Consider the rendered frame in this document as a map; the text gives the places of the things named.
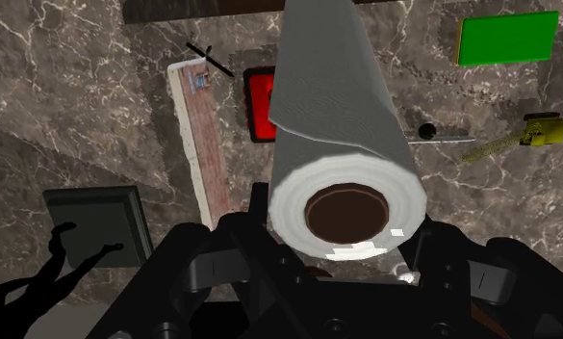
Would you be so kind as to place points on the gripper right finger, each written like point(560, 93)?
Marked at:
point(497, 291)

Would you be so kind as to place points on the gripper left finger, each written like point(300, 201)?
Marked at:
point(206, 281)

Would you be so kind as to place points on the black figure on grey base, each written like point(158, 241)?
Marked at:
point(98, 220)

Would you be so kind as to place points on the brown book white pages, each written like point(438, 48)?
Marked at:
point(206, 141)

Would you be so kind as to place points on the yellow green brush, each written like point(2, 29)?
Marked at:
point(543, 131)

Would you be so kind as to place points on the grey blade with black knob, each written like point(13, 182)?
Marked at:
point(426, 130)

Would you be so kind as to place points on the thin black cross-shaped tool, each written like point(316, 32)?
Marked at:
point(215, 63)

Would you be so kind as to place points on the white paper towel roll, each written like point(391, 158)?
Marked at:
point(328, 94)

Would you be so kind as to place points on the green book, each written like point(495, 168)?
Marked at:
point(506, 38)

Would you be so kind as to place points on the red flat device black frame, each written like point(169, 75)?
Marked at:
point(260, 105)

